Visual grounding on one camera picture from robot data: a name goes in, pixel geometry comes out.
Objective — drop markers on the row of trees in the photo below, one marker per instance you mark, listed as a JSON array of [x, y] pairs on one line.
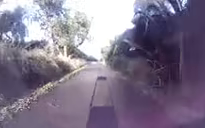
[[70, 30]]

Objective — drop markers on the dense dark bushes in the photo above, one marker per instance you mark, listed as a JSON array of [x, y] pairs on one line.
[[146, 43]]

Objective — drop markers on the grey asphalt path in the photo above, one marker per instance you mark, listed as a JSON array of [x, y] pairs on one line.
[[66, 100]]

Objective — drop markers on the grassy bank with bushes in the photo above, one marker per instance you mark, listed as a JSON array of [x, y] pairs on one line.
[[33, 66]]

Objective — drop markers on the leaf-strewn verge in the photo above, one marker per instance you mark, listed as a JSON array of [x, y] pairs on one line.
[[20, 105]]

